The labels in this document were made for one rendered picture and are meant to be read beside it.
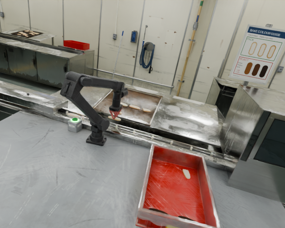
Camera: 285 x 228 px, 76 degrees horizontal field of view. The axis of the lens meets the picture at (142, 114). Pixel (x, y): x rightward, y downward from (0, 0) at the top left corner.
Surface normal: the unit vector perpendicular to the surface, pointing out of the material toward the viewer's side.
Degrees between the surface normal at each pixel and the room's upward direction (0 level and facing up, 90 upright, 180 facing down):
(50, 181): 0
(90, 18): 90
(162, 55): 90
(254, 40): 90
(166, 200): 0
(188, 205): 0
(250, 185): 90
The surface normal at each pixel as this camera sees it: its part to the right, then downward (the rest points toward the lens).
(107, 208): 0.16, -0.89
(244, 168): -0.26, 0.37
